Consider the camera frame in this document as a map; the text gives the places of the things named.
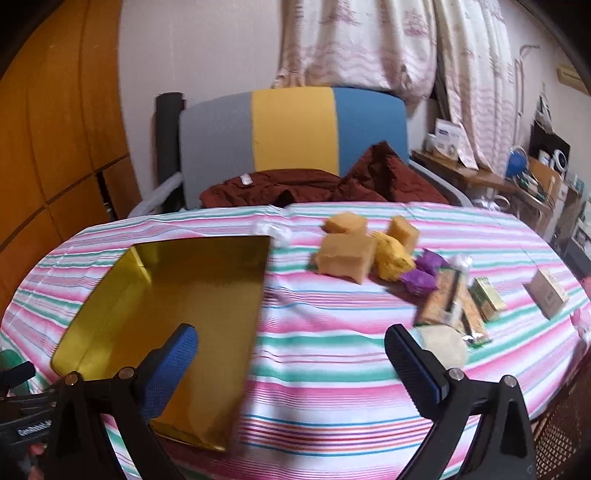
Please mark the gold metal tray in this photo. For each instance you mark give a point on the gold metal tray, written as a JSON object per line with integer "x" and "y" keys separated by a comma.
{"x": 215, "y": 284}

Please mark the tall tan sponge block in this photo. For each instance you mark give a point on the tall tan sponge block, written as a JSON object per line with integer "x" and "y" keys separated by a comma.
{"x": 403, "y": 231}

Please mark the striped pink green bedspread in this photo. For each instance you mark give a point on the striped pink green bedspread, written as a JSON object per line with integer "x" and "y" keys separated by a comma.
{"x": 322, "y": 401}

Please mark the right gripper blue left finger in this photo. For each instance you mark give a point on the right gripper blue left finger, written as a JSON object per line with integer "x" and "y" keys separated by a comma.
{"x": 132, "y": 397}

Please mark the pink patterned hanging duvet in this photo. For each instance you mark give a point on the pink patterned hanging duvet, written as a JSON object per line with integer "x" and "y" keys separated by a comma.
{"x": 388, "y": 46}

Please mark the blue desk fan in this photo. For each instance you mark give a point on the blue desk fan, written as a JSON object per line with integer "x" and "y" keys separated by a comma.
{"x": 518, "y": 162}

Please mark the white bed rail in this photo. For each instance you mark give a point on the white bed rail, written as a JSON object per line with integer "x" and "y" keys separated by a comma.
{"x": 157, "y": 197}

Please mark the wall air conditioner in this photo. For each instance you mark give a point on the wall air conditioner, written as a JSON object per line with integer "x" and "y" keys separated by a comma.
{"x": 569, "y": 77}

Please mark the wooden side table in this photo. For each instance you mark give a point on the wooden side table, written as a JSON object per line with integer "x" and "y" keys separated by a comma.
{"x": 478, "y": 181}

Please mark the small tan sponge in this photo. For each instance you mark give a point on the small tan sponge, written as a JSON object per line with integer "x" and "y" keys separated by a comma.
{"x": 345, "y": 223}

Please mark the pink patterned curtain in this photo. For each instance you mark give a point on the pink patterned curtain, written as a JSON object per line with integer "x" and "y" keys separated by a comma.
{"x": 478, "y": 74}

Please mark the grey yellow blue headboard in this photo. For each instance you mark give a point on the grey yellow blue headboard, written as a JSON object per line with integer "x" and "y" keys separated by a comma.
{"x": 323, "y": 128}

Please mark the white blue product box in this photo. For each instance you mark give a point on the white blue product box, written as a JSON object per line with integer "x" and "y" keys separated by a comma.
{"x": 449, "y": 139}

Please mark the large tan sponge block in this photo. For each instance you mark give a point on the large tan sponge block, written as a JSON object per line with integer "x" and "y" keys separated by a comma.
{"x": 346, "y": 255}

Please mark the dark red garment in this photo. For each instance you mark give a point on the dark red garment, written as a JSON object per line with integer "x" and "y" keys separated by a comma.
{"x": 380, "y": 175}

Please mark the white plastic bag ball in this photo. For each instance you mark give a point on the white plastic bag ball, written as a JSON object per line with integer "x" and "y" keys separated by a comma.
{"x": 279, "y": 233}

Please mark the brown cardboard box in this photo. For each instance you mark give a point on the brown cardboard box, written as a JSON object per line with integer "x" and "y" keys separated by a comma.
{"x": 547, "y": 293}

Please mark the green plastic bin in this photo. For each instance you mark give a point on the green plastic bin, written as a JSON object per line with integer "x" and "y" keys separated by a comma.
{"x": 15, "y": 374}

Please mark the purple packet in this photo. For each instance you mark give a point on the purple packet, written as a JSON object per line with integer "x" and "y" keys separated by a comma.
{"x": 431, "y": 262}
{"x": 419, "y": 283}

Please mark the cracker pack green wrapper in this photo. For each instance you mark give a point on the cracker pack green wrapper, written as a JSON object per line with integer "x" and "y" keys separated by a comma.
{"x": 447, "y": 304}

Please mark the small green carton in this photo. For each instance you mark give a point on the small green carton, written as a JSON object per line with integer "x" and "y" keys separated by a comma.
{"x": 487, "y": 299}

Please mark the yellow knitted sock roll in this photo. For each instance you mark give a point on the yellow knitted sock roll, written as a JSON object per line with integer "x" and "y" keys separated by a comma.
{"x": 391, "y": 258}

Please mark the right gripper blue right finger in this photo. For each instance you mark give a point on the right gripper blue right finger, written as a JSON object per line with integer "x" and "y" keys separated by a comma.
{"x": 502, "y": 447}

